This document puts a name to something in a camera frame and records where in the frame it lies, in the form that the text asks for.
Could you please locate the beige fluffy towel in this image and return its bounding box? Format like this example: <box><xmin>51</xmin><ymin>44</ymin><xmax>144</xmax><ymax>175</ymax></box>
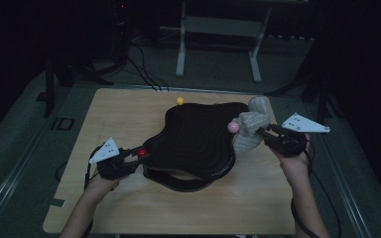
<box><xmin>231</xmin><ymin>95</ymin><xmax>272</xmax><ymax>154</ymax></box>

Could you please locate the dark device with red light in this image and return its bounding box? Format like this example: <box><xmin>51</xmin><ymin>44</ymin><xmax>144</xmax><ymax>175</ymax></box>
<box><xmin>112</xmin><ymin>0</ymin><xmax>132</xmax><ymax>34</ymax></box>

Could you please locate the black tripod stand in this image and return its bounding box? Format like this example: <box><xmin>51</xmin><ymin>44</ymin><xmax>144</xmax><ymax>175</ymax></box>
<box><xmin>266</xmin><ymin>33</ymin><xmax>343</xmax><ymax>133</ymax></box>

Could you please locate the person's right hand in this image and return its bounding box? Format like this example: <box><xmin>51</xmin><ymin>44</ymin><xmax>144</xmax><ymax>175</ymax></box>
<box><xmin>274</xmin><ymin>133</ymin><xmax>312</xmax><ymax>181</ymax></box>

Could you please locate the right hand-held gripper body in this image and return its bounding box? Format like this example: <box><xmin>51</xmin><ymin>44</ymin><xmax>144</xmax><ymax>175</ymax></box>
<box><xmin>267</xmin><ymin>112</ymin><xmax>331</xmax><ymax>159</ymax></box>

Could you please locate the pink ball knob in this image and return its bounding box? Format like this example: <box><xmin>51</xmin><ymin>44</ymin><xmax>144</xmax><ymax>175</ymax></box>
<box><xmin>227</xmin><ymin>120</ymin><xmax>241</xmax><ymax>134</ymax></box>

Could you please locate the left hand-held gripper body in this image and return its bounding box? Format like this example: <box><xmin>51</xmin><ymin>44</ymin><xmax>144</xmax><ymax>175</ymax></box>
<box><xmin>88</xmin><ymin>137</ymin><xmax>141</xmax><ymax>181</ymax></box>

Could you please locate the person's left hand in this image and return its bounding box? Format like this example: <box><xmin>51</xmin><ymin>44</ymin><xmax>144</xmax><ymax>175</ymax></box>
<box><xmin>85</xmin><ymin>173</ymin><xmax>128</xmax><ymax>201</ymax></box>

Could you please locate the grey tape strip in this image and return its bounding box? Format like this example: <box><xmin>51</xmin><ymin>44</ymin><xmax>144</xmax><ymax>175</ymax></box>
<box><xmin>49</xmin><ymin>197</ymin><xmax>66</xmax><ymax>208</ymax></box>

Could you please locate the left hand-held gripper cable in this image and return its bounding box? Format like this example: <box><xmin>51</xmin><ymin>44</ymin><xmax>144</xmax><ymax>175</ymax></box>
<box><xmin>83</xmin><ymin>145</ymin><xmax>103</xmax><ymax>238</ymax></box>

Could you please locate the black metal stand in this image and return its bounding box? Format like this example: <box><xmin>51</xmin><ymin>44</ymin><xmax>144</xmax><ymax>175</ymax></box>
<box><xmin>36</xmin><ymin>49</ymin><xmax>128</xmax><ymax>118</ymax></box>

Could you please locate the black wavy tray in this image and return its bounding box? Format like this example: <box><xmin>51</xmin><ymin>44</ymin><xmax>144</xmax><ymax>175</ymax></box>
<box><xmin>142</xmin><ymin>102</ymin><xmax>250</xmax><ymax>181</ymax></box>

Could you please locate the white metal stand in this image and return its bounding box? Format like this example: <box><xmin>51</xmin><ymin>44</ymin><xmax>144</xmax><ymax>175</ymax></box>
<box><xmin>160</xmin><ymin>0</ymin><xmax>274</xmax><ymax>83</ymax></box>

